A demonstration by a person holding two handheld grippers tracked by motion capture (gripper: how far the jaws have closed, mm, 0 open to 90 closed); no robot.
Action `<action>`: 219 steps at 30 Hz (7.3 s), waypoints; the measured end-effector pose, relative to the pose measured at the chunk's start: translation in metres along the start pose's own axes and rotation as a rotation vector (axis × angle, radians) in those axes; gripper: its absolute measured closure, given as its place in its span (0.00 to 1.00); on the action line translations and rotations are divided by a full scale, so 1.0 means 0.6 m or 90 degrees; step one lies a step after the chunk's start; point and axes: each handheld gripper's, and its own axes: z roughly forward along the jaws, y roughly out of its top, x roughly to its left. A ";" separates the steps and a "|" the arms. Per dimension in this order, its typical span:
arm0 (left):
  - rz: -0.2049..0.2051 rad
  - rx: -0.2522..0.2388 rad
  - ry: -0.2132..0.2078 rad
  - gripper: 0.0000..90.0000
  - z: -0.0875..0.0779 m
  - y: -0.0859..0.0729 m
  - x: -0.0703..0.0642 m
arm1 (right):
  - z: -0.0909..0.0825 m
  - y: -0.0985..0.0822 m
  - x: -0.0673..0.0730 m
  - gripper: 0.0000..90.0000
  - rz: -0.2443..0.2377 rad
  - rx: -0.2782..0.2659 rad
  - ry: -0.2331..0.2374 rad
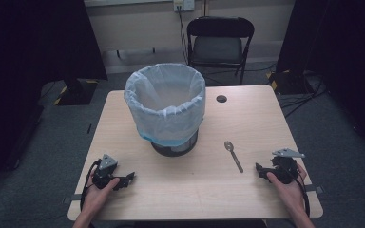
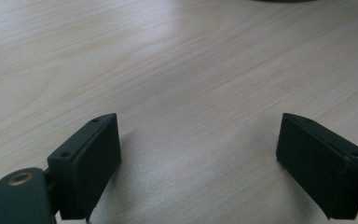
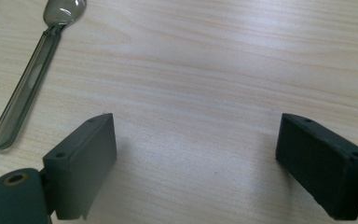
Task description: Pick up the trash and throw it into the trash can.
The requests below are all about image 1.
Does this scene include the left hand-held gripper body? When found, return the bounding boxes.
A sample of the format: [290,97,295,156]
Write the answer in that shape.
[91,153,124,191]

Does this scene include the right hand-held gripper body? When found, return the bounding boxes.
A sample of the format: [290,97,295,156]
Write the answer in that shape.
[266,148,306,185]

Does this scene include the metal spoon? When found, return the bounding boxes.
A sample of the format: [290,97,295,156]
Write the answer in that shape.
[223,141,244,174]

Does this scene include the black trash bin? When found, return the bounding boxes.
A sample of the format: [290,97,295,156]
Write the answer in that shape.
[150,127,200,158]

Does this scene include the bin with white liner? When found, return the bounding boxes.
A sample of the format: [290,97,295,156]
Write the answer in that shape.
[123,63,207,148]

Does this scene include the person's left hand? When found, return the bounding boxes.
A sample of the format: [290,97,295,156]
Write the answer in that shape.
[82,172,121,219]

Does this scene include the person's right hand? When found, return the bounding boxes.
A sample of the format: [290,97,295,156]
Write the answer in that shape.
[265,162,308,219]

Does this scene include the black stand base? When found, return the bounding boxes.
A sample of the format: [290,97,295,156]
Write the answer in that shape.
[53,78,99,106]
[267,69,315,95]

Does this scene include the black curtain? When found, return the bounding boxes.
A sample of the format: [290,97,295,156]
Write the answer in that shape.
[0,0,108,200]
[275,0,365,153]

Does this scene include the black folding chair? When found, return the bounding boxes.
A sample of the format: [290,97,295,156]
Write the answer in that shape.
[186,16,256,86]

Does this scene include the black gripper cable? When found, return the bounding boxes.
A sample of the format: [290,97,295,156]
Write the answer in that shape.
[293,162,311,219]
[79,159,103,213]

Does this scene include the black floor cables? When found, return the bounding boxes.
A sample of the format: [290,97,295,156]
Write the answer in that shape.
[279,75,329,119]

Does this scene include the black wall cable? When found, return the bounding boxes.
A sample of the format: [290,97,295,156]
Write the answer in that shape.
[177,5,189,66]

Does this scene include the white wall socket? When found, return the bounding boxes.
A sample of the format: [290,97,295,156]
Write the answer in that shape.
[173,0,196,12]

